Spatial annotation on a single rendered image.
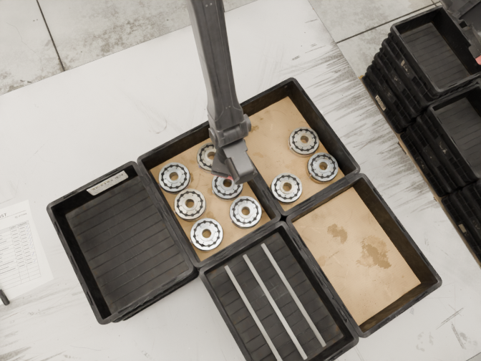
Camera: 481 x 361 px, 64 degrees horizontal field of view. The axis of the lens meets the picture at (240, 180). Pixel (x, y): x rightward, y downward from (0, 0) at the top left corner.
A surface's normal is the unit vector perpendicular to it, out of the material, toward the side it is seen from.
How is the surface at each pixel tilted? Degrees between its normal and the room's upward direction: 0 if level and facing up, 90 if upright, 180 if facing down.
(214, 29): 72
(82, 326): 0
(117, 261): 0
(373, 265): 0
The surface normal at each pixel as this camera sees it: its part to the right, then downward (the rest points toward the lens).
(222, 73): 0.42, 0.73
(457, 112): 0.02, -0.30
